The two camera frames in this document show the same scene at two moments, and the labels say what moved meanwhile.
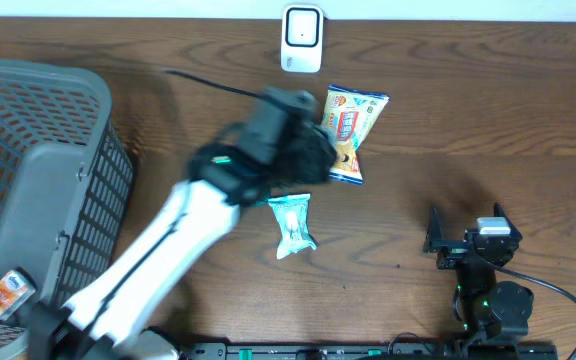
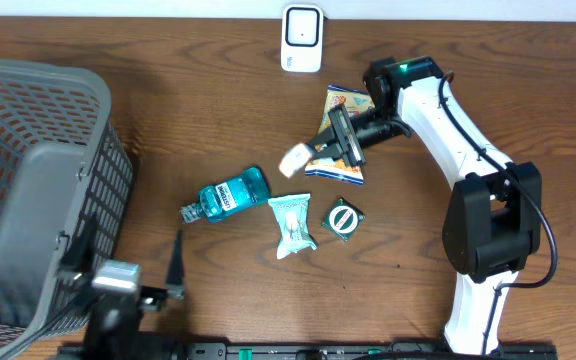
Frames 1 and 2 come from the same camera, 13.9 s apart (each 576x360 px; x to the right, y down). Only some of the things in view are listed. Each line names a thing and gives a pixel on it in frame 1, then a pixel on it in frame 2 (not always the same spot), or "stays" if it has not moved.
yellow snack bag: x=348 y=114 stays
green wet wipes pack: x=292 y=213 stays
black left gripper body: x=309 y=155 → x=154 y=297
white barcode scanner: x=301 y=38 stays
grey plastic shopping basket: x=50 y=184 stays
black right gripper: x=454 y=250 → x=347 y=142
